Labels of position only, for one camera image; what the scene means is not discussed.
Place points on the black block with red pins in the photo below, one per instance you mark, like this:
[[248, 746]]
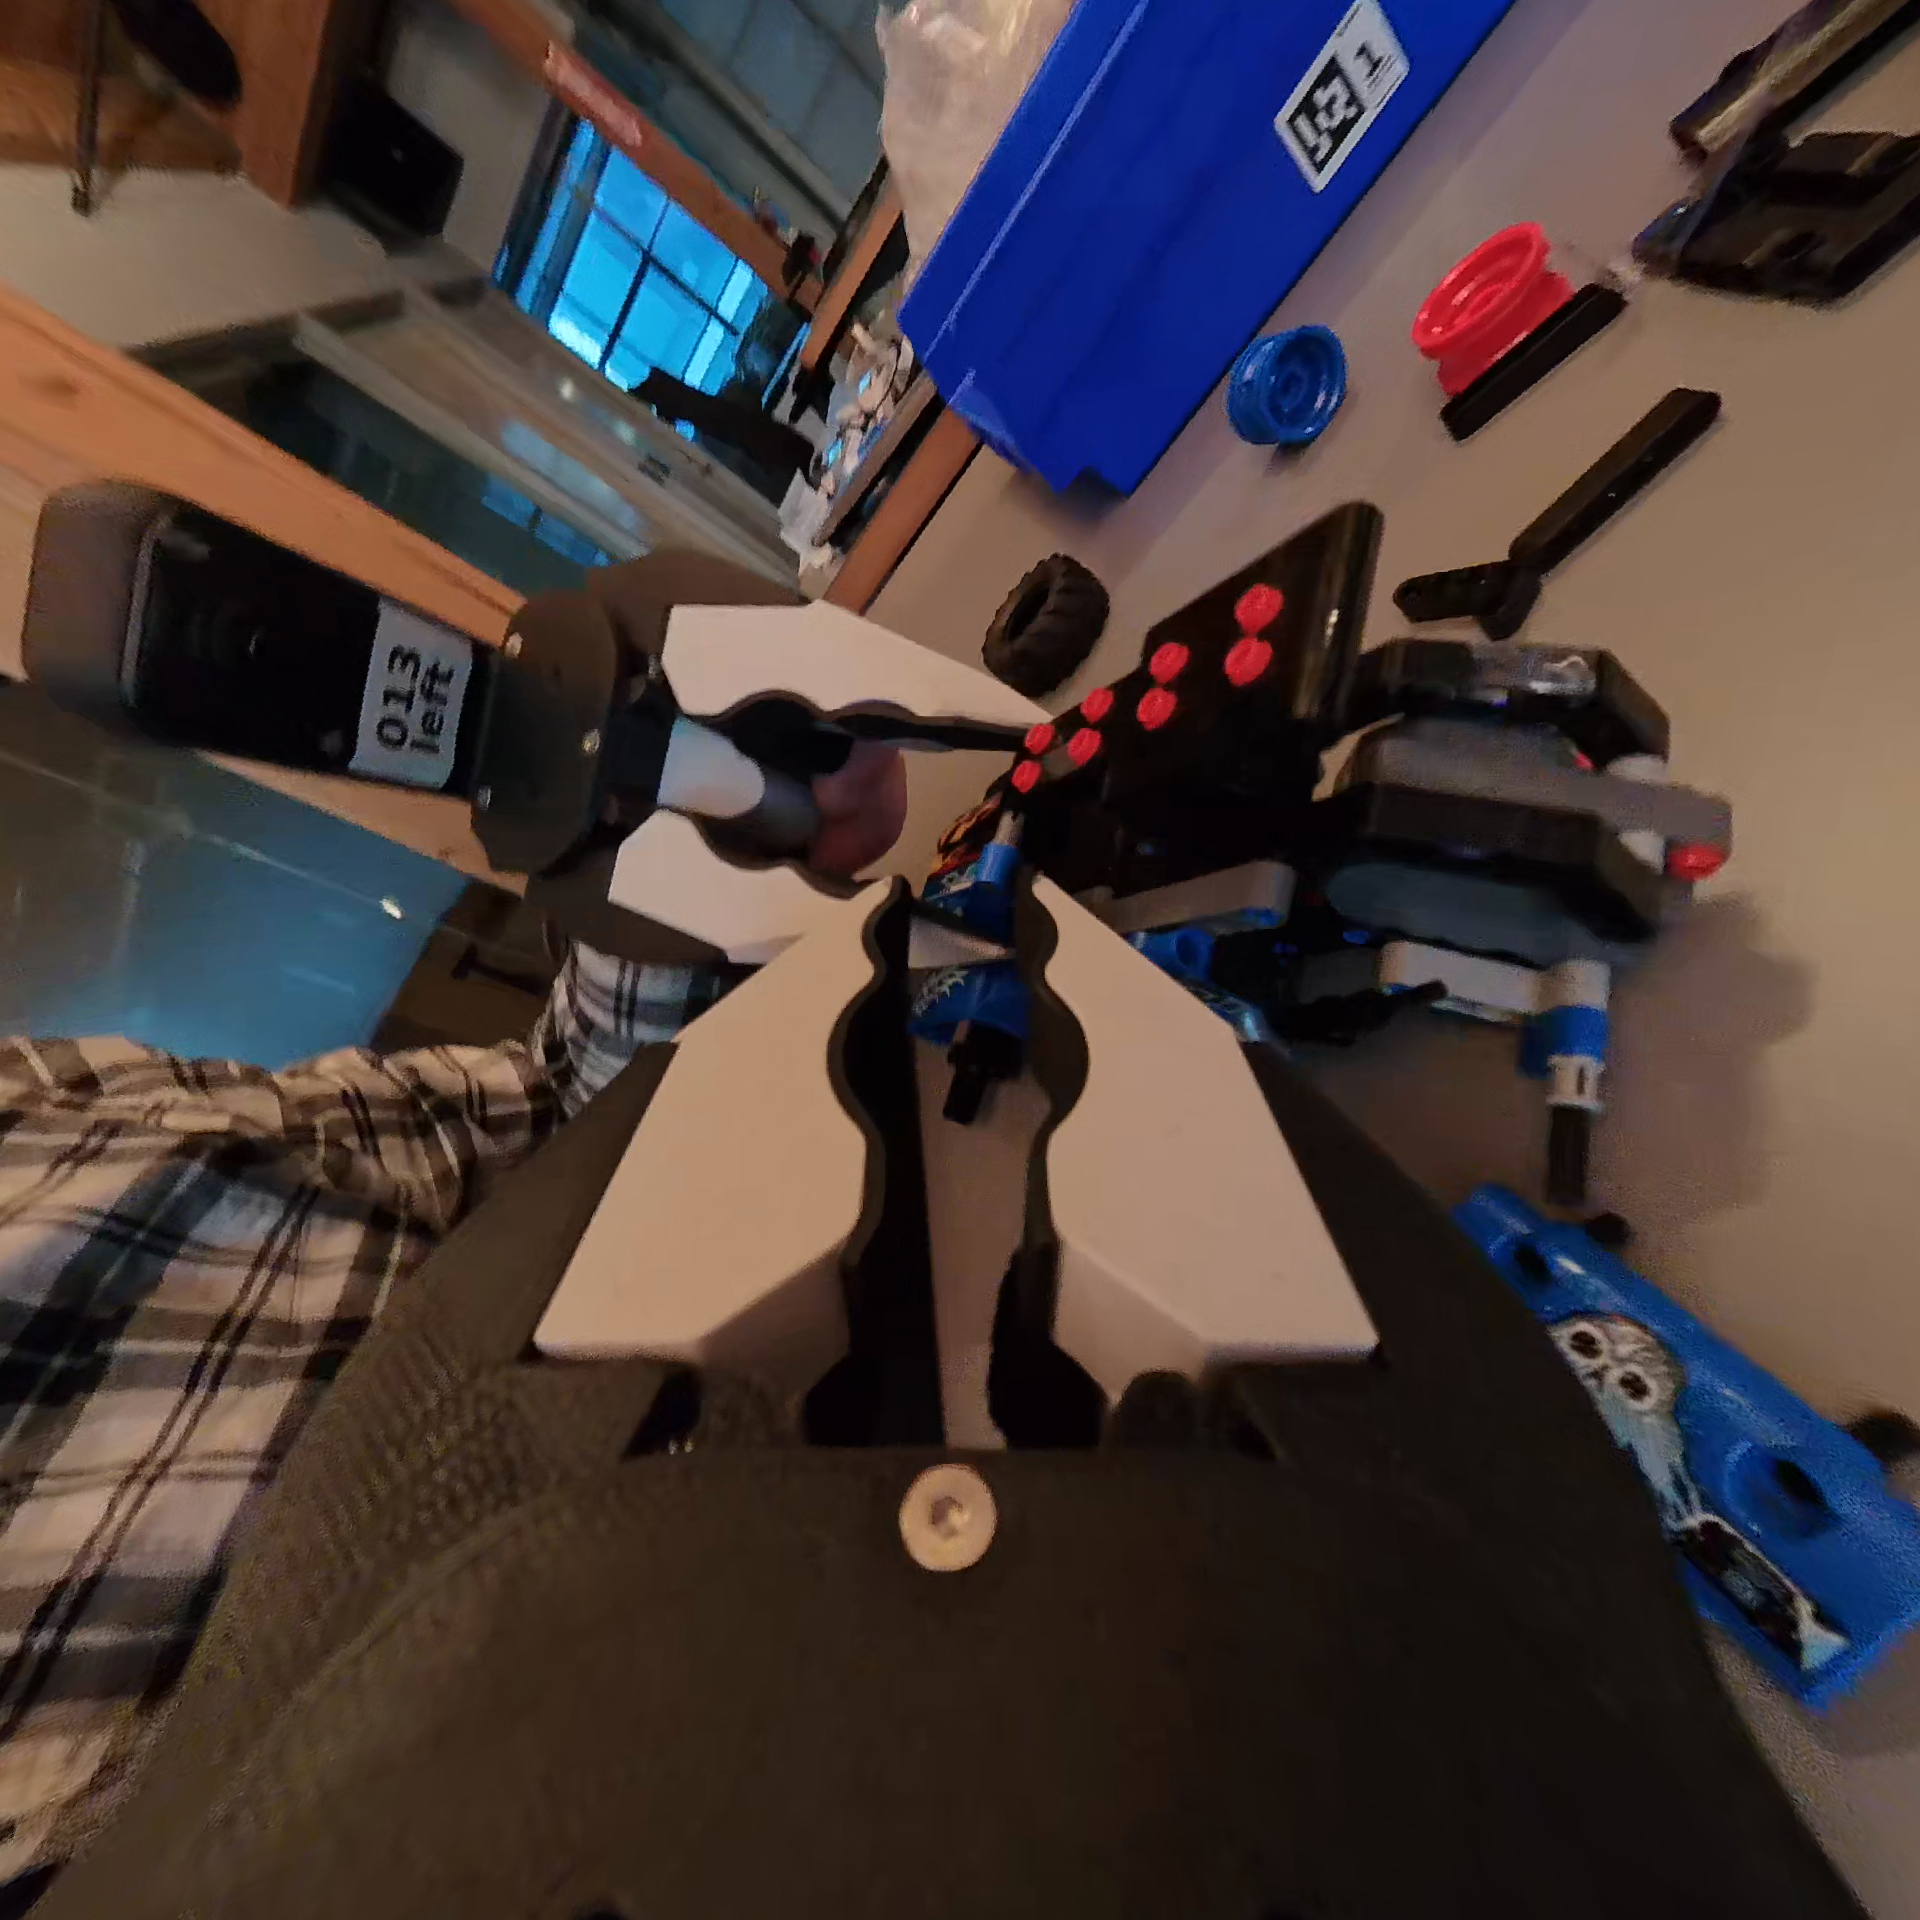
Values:
[[1320, 705]]

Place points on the blue storage bin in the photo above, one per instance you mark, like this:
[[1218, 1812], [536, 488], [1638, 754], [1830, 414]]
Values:
[[1126, 224]]

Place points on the person's plaid shirt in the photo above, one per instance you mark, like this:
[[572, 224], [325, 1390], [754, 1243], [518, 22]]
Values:
[[149, 1350]]

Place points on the person's left forearm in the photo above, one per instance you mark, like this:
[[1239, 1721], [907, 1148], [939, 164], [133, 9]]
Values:
[[571, 1035]]

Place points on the black beam with holes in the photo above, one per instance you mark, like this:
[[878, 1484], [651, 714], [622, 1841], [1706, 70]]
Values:
[[1787, 76]]

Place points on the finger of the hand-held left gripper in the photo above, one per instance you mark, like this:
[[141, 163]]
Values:
[[706, 891], [839, 652]]

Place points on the blue wheel rim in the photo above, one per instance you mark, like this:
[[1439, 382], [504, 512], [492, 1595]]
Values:
[[1277, 390]]

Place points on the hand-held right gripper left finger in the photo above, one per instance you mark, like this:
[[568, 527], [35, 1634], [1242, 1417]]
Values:
[[706, 1200]]

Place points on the person's left hand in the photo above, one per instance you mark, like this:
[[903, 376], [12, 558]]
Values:
[[862, 810]]

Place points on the neighbouring grey table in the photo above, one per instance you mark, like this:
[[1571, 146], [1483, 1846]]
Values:
[[885, 451]]

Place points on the red wheel rim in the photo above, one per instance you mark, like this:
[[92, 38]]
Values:
[[1477, 300]]

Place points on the blue printed curved panel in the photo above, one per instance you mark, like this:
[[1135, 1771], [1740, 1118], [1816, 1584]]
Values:
[[1861, 1575]]

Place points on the short black beam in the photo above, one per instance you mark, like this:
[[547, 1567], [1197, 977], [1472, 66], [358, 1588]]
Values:
[[1621, 480]]

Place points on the clear plastic bag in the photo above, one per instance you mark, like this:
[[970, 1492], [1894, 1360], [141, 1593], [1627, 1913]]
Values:
[[960, 90]]

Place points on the black rubber tyre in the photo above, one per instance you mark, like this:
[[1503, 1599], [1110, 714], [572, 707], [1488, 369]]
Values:
[[1079, 599]]

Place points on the black frame piece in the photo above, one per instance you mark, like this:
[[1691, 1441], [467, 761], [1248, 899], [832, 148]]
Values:
[[1787, 224]]

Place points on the flat black beam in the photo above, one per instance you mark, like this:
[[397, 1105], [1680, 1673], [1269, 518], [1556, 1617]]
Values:
[[1546, 359]]

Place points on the grey desk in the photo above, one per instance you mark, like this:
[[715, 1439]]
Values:
[[1799, 674]]

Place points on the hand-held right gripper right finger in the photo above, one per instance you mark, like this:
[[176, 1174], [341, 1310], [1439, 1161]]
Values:
[[1200, 1200]]

